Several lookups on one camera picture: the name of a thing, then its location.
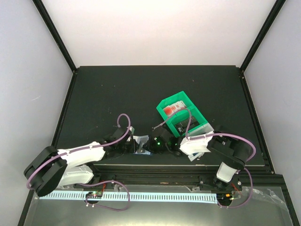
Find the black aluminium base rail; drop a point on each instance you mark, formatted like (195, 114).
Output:
(178, 175)

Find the white slotted cable duct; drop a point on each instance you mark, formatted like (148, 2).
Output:
(134, 197)

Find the circuit board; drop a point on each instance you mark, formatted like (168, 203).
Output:
(94, 194)
(227, 197)

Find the right circuit board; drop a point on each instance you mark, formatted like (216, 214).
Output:
(227, 197)

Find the left black frame post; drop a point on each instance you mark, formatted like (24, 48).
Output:
(55, 34)

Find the green card bin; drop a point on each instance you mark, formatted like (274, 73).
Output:
(190, 111)

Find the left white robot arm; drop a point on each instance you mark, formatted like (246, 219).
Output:
(53, 168)

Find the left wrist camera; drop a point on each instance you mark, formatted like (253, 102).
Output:
(131, 130)

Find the red white credit cards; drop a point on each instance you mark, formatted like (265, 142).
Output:
(171, 109)

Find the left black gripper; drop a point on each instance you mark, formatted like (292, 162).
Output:
(133, 148)

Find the blue card holder wallet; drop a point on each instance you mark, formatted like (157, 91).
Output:
(141, 141)

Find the left circuit board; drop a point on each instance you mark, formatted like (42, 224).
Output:
(94, 194)

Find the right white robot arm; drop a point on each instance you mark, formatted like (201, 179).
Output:
(233, 151)

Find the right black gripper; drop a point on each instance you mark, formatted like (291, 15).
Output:
(149, 146)

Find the black frame post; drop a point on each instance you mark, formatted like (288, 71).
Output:
(262, 33)
(55, 34)

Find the right black frame post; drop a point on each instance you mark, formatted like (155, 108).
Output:
(262, 33)

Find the white card bin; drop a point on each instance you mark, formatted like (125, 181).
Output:
(199, 145)

